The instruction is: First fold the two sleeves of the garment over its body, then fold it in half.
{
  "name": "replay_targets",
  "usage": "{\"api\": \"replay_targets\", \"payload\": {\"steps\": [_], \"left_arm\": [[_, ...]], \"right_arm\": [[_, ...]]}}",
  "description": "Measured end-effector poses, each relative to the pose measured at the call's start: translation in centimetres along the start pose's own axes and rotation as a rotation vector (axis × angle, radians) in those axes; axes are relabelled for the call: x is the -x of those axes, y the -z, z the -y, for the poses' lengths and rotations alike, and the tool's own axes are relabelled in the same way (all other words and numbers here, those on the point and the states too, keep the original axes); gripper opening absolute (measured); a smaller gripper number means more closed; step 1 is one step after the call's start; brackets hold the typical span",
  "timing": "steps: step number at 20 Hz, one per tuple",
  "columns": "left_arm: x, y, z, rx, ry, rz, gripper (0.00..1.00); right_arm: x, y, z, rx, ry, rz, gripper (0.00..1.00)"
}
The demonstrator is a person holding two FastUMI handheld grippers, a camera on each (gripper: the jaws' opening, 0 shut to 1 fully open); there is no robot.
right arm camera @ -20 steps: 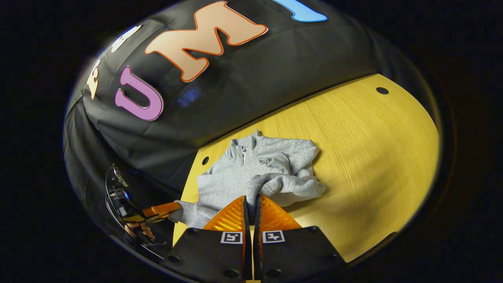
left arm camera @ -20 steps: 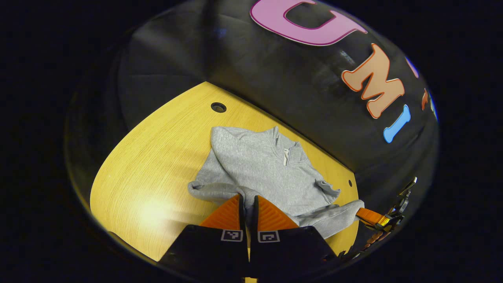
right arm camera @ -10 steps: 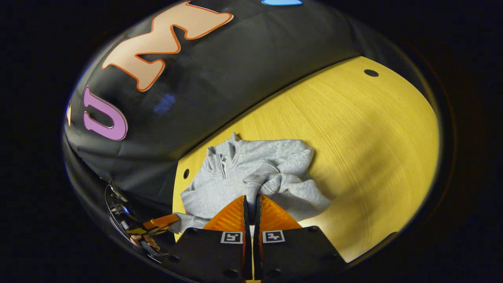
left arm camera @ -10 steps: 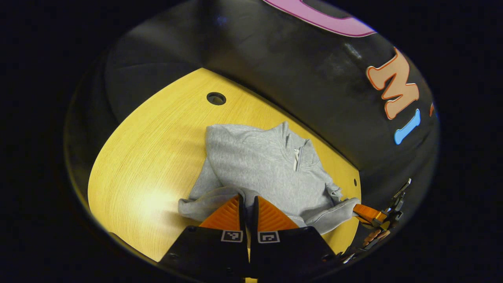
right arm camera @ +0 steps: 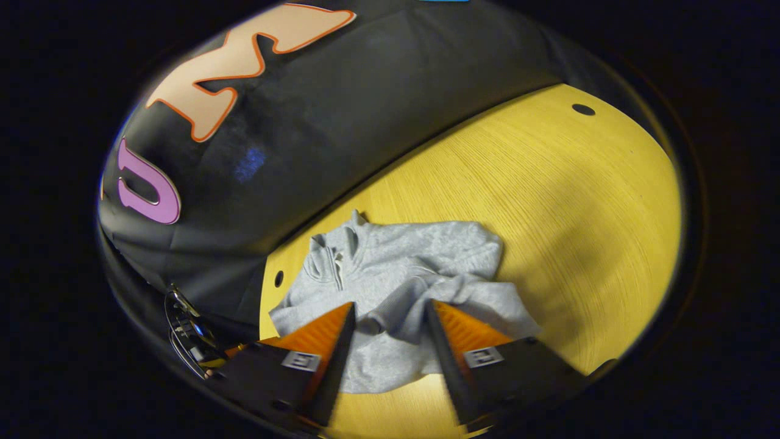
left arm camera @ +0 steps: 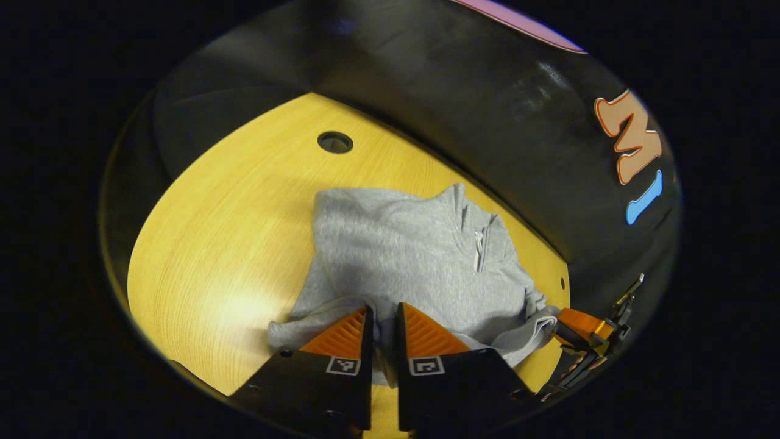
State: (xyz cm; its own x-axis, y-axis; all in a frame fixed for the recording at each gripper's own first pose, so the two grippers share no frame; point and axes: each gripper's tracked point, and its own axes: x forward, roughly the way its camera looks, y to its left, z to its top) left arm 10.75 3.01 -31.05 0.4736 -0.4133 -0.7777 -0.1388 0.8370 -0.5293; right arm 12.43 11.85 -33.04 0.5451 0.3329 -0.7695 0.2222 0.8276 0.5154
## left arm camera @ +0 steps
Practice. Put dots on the black backdrop cloth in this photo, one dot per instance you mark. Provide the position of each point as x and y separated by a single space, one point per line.
487 122

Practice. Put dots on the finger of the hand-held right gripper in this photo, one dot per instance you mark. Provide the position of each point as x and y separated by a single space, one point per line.
579 369
582 323

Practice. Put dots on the grey zip-neck sweatshirt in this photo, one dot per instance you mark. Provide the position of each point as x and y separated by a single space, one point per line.
396 256

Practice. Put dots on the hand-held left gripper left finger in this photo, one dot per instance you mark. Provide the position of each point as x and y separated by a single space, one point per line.
367 341

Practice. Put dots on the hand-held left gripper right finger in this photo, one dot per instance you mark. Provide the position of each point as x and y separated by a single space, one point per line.
402 341

